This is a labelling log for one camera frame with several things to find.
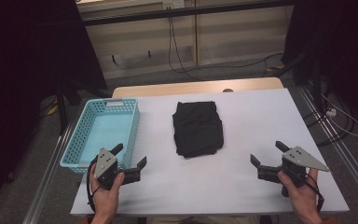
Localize person's left hand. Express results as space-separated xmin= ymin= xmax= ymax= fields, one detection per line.
xmin=89 ymin=164 xmax=126 ymax=216

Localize wooden table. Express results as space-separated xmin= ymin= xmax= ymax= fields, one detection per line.
xmin=111 ymin=77 xmax=285 ymax=99

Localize right hand-held gripper cable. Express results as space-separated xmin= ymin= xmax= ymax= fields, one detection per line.
xmin=292 ymin=167 xmax=325 ymax=214

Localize black cloth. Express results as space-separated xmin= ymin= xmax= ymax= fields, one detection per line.
xmin=172 ymin=100 xmax=225 ymax=160

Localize black horizontal bar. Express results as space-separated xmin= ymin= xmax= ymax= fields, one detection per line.
xmin=82 ymin=0 xmax=296 ymax=27

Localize light blue plastic basket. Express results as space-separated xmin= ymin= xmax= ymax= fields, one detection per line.
xmin=59 ymin=98 xmax=141 ymax=175

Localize black metal stand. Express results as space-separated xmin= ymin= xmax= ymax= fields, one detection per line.
xmin=267 ymin=46 xmax=324 ymax=113

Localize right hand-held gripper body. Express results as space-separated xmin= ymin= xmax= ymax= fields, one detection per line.
xmin=256 ymin=146 xmax=330 ymax=198

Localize thin white cable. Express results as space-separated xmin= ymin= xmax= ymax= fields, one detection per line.
xmin=320 ymin=92 xmax=358 ymax=138

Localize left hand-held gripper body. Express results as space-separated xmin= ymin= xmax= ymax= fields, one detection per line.
xmin=92 ymin=147 xmax=143 ymax=190

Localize white table sheet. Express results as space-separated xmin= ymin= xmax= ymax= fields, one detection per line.
xmin=69 ymin=88 xmax=351 ymax=217

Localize black hanging wall cable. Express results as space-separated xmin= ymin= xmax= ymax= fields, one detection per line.
xmin=167 ymin=15 xmax=285 ymax=82

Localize black curtain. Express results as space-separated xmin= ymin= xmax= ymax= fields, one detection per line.
xmin=0 ymin=0 xmax=108 ymax=216
xmin=281 ymin=0 xmax=358 ymax=132

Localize person's right hand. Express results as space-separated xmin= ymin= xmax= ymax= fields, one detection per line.
xmin=277 ymin=169 xmax=324 ymax=218

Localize aluminium floor rail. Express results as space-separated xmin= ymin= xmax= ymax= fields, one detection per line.
xmin=296 ymin=86 xmax=358 ymax=213
xmin=21 ymin=119 xmax=76 ymax=224

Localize white wall outlet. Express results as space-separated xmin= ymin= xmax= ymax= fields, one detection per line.
xmin=162 ymin=0 xmax=186 ymax=10

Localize black tripod stand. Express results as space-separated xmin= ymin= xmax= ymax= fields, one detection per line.
xmin=55 ymin=77 xmax=113 ymax=135

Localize black floor cables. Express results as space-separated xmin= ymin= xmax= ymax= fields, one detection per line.
xmin=302 ymin=108 xmax=355 ymax=147

